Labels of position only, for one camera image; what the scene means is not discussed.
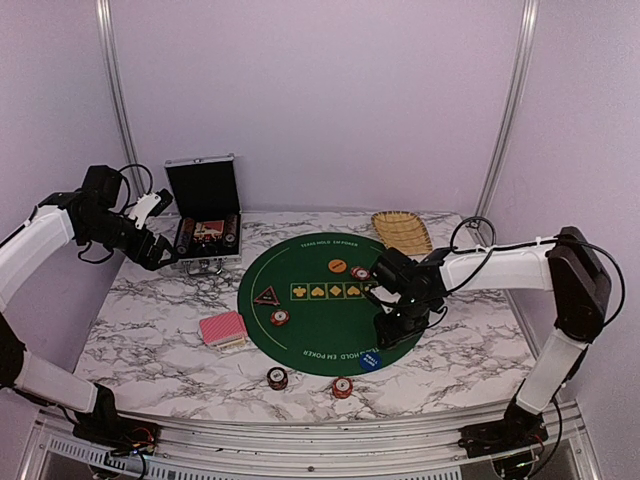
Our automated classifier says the woven bamboo tray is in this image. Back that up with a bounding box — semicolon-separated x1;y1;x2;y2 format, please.
371;211;433;256

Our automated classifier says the dark poker chip stack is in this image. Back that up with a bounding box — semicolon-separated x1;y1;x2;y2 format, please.
266;367;288;391

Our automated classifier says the right aluminium frame post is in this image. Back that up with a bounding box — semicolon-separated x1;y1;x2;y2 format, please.
475;0;540;216

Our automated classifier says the red card deck in case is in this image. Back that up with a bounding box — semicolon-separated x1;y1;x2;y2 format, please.
194;220;225;239

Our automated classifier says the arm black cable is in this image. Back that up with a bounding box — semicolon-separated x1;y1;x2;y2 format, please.
77;163;156;264
444;215;627;331

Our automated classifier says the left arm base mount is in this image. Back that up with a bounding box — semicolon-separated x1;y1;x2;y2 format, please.
73;418;160;456

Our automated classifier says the left chip row in case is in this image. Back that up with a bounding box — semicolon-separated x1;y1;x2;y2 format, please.
175;218;196;255

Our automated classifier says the green round poker mat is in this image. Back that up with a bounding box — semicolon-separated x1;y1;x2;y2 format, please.
236;234;432;377

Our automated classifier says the blue small blind button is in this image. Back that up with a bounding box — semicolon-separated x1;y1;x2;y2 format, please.
359;351;382;372

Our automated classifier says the triangular dealer button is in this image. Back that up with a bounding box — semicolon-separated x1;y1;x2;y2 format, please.
253;286;280;306

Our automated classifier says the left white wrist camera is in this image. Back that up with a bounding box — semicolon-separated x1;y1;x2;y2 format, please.
127;189;173;230

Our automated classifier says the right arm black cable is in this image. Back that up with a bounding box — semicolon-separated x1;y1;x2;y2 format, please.
444;215;627;331

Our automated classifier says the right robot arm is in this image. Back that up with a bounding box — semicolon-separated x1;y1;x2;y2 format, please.
368;226;623;448

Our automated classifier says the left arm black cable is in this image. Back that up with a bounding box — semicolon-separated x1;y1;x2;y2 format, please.
77;163;156;264

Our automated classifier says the aluminium poker chip case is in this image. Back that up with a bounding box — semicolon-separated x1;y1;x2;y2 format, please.
164;153;242;276

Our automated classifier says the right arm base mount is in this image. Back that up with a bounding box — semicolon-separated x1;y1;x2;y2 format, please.
457;420;549;458

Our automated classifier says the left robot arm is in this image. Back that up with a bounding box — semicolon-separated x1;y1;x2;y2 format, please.
1;165;177;445

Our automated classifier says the pink playing card deck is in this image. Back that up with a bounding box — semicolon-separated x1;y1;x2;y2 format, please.
199;311;248;348

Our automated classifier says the red poker chip stack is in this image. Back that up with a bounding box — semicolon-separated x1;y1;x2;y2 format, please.
332;377;353;399

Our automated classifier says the aluminium frame post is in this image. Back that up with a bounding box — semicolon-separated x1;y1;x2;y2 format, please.
475;0;540;216
95;0;152;198

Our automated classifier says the chip row in case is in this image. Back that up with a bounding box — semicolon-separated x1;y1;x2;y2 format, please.
222;214;238;248
175;218;196;255

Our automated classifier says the orange big blind button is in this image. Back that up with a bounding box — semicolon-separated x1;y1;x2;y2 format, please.
328;259;348;273

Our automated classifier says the left aluminium frame post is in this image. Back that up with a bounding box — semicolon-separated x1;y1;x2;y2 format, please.
95;0;152;198

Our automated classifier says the front aluminium rail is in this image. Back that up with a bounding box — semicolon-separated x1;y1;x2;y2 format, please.
19;399;601;480

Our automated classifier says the right chip row in case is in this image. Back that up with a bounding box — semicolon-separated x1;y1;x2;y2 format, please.
222;214;238;248

